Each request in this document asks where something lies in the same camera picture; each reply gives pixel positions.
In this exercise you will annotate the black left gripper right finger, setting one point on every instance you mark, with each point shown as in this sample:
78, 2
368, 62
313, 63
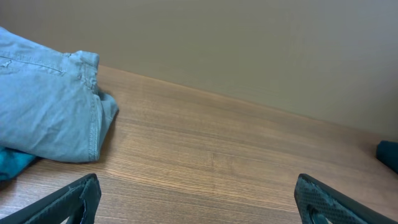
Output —
318, 203

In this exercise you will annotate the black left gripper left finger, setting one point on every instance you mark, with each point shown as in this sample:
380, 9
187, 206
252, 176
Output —
75, 203

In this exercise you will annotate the black shorts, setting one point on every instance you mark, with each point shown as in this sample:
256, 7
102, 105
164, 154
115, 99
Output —
387, 153

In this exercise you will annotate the folded light blue jeans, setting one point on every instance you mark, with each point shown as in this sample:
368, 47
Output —
13, 162

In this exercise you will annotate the folded grey trousers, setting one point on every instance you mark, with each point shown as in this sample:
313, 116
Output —
51, 105

